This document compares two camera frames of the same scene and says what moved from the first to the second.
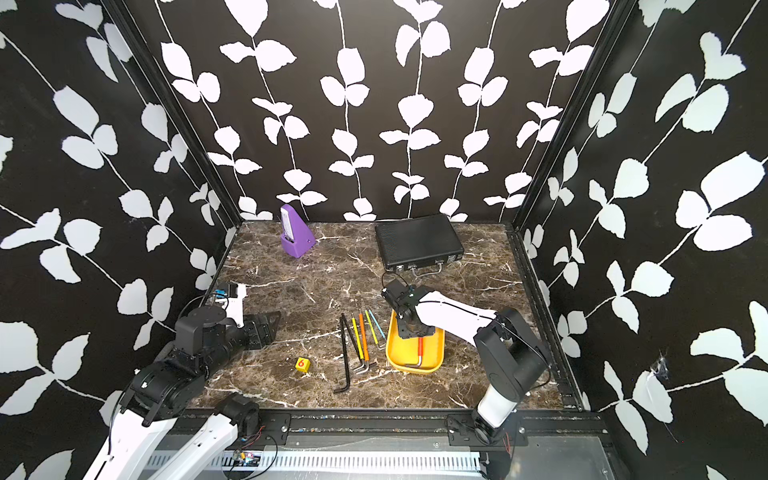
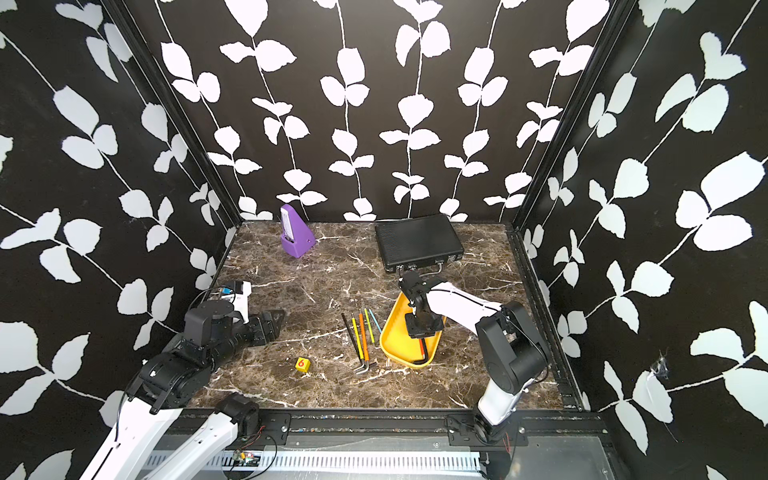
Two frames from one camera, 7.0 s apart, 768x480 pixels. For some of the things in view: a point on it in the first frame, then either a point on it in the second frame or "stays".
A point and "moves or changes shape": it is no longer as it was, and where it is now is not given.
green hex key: [370, 327] stays
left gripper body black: [250, 335] stays
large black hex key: [347, 376] to [426, 354]
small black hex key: [351, 337] stays
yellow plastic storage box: [402, 352] moves or changes shape
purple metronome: [296, 238] stays
